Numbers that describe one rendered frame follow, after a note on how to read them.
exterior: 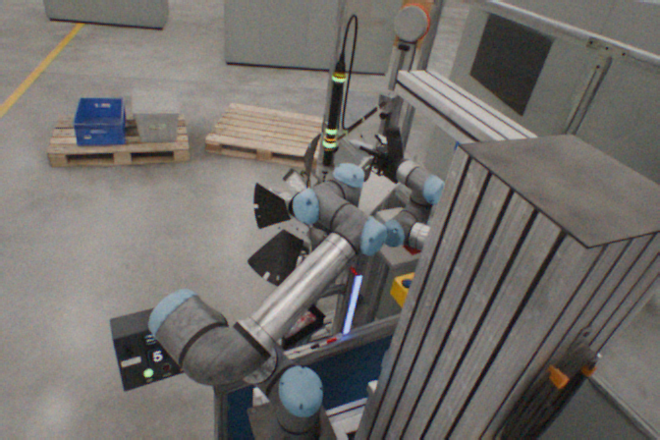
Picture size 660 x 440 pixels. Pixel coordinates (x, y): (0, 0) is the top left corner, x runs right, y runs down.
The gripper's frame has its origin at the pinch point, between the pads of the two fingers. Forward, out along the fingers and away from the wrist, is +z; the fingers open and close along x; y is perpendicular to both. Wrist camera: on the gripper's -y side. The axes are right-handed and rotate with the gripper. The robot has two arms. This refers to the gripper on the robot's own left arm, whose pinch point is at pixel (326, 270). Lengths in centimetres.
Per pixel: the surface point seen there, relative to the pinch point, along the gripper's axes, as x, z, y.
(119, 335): -56, 18, -12
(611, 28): 224, -46, -86
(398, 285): 47, 37, -16
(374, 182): 59, 17, -62
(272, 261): 7, 44, -52
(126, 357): -56, 24, -9
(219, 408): -29, 73, -12
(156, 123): 4, 107, -329
